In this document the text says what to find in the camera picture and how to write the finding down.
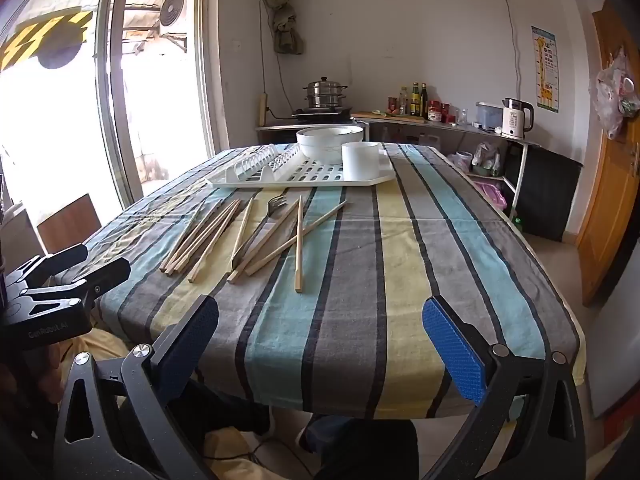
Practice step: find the small white bowl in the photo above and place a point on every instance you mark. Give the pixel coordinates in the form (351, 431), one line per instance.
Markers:
(335, 129)

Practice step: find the large white bowl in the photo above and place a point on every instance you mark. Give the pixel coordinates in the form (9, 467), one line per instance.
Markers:
(320, 151)

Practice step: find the black panel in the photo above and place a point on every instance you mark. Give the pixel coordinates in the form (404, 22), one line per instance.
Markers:
(547, 190)

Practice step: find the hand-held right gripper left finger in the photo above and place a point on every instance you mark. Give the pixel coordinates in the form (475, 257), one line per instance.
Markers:
(192, 342)

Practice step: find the giraffe wall poster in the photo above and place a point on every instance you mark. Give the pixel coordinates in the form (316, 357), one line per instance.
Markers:
(545, 70)

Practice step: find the dark glass sauce bottle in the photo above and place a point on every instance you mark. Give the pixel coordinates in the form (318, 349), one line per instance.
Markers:
(424, 102)
(415, 102)

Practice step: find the white electric kettle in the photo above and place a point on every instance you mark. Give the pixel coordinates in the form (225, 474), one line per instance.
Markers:
(515, 120)

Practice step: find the translucent water container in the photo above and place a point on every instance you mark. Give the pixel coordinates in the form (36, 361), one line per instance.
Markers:
(487, 116)

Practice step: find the stainless steamer pot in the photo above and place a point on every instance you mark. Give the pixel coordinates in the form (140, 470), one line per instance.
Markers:
(324, 94)

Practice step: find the striped tablecloth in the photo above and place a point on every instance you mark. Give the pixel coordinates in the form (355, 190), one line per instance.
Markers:
(350, 285)

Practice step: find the wooden cutting board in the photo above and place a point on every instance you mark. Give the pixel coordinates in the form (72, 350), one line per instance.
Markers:
(385, 115)

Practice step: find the metal shelf table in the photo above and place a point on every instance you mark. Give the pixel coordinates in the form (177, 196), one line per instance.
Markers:
(470, 132)

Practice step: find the red lidded jar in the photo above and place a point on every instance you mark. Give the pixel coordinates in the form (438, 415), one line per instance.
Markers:
(445, 113)
(434, 111)

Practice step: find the black induction cooker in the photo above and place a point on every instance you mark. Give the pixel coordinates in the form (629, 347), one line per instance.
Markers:
(320, 114)

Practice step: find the metal fork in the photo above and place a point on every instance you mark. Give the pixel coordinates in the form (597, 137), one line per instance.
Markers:
(274, 208)

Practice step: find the beige power strip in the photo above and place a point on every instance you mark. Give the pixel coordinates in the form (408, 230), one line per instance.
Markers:
(262, 110)

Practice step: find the brown wooden board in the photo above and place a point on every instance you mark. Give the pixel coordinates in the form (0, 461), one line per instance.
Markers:
(70, 225)

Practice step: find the yellow black striped sticker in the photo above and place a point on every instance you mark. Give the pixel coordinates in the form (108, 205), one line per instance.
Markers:
(50, 35)

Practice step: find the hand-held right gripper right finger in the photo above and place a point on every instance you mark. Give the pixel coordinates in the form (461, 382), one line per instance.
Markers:
(455, 350)

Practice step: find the hanging plastic bag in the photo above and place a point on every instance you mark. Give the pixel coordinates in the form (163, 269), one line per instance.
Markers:
(612, 95)

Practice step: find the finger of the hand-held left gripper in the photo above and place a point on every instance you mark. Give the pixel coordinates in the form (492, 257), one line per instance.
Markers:
(55, 265)
(100, 280)

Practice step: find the white plastic dish rack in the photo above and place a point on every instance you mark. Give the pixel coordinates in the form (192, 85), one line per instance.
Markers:
(320, 176)

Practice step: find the sliding window frame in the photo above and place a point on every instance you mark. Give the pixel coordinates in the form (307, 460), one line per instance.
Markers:
(107, 85)

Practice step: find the white cup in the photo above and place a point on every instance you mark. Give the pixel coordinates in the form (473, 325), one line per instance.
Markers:
(360, 162)

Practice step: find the olive hanging cloth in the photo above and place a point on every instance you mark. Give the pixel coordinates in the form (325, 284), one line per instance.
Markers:
(286, 25)

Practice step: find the pink lidded storage box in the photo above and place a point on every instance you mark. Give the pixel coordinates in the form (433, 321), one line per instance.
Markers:
(492, 197)

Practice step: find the person's left hand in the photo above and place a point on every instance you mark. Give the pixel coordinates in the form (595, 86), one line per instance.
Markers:
(50, 366)

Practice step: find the wooden door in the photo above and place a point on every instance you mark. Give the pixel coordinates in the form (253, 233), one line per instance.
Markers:
(610, 200)

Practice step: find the outdoor air conditioner fan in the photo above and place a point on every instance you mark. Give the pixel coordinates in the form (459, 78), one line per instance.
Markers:
(172, 9)

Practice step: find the clear plastic bottle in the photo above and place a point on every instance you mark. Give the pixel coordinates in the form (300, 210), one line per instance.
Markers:
(403, 102)

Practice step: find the metal stove stand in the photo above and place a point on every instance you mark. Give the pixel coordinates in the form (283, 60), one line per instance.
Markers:
(280, 135)

